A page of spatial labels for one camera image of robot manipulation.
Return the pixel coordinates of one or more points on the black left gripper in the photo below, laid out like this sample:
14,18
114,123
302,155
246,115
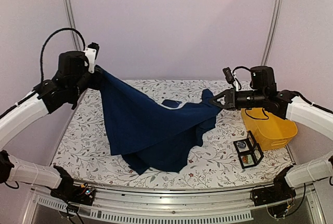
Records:
97,83

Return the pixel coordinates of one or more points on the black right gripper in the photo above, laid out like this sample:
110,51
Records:
230,99

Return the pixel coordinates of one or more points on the navy blue printed t-shirt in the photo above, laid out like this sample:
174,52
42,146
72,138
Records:
149,135

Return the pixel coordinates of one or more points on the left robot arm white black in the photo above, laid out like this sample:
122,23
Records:
76,72

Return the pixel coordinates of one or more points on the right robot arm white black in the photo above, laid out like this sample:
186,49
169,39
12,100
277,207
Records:
287,105

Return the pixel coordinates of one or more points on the black display box orange brooch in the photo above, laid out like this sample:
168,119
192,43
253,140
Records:
251,158

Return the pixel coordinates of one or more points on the yellow plastic basket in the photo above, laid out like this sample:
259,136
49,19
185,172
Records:
270,131

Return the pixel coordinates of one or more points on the floral patterned table mat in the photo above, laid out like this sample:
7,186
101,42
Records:
85,154

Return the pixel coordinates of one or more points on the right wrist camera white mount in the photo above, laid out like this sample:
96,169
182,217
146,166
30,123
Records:
231,78

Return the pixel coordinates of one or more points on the left aluminium corner post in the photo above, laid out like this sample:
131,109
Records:
71,23

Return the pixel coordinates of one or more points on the aluminium corner post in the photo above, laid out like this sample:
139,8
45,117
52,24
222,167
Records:
71,23
271,32

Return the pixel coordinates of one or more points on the aluminium front rail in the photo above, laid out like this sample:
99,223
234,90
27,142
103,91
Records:
113,204

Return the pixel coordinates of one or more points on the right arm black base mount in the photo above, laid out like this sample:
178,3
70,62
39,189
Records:
279,191

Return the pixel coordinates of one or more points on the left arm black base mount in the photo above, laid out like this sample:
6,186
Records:
68,192

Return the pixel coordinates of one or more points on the right aluminium corner post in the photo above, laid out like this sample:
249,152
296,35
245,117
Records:
271,32

